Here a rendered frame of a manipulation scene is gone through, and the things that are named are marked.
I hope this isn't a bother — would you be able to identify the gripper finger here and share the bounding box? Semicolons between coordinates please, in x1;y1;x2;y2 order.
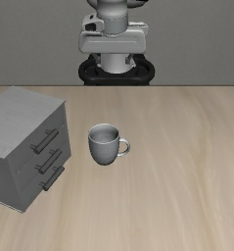
124;54;136;69

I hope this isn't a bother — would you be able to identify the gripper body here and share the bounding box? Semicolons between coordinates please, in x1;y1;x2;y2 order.
77;22;150;55

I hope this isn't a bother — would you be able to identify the grey porcelain mug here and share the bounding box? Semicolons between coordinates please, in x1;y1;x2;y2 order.
87;123;131;167

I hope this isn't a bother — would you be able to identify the grey cabinet with drawers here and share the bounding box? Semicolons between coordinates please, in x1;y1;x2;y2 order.
0;85;72;214

